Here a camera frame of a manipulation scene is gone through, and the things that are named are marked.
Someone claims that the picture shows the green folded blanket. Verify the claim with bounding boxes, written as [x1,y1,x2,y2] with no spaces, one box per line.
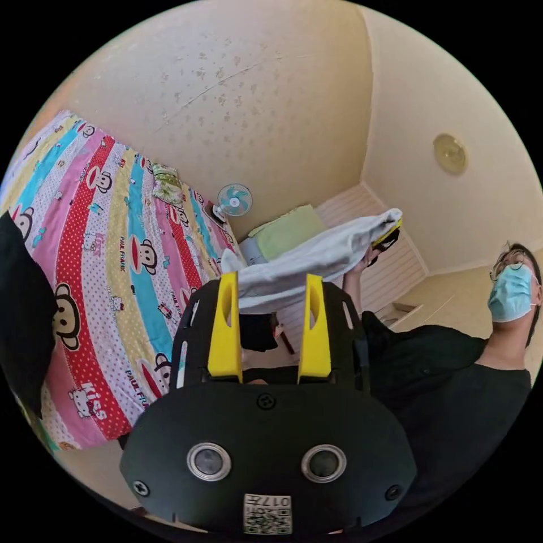
[247,204,328,262]

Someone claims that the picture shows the white long sleeve shirt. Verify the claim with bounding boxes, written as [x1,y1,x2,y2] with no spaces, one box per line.
[220,208,404,316]

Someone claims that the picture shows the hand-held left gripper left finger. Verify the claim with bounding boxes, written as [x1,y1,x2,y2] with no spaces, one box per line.
[207,271,244,379]

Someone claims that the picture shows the person's body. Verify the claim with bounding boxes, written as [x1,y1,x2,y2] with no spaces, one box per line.
[360,240,543,525]

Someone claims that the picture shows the round ceiling lamp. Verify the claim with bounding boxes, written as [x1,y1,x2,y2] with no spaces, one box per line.
[432,133,468,175]

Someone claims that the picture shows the green floral pillow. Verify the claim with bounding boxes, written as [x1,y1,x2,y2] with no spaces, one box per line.
[151,162,184,208]

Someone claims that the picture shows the bed with cartoon striped sheet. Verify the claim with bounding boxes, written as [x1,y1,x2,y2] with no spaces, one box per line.
[0,109,243,451]

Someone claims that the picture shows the small blue fan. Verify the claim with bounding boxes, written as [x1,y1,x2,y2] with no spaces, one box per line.
[212,183,254,225]

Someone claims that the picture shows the black garment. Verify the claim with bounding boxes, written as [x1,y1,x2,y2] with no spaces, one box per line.
[0,211,61,421]

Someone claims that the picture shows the person's right hand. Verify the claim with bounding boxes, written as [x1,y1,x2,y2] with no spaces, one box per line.
[352,247,382,275]

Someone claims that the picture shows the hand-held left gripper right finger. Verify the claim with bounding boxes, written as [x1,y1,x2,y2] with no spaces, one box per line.
[297,273,333,379]

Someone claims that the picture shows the person's right forearm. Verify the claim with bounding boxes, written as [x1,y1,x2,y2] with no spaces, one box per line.
[342,268,370,317]

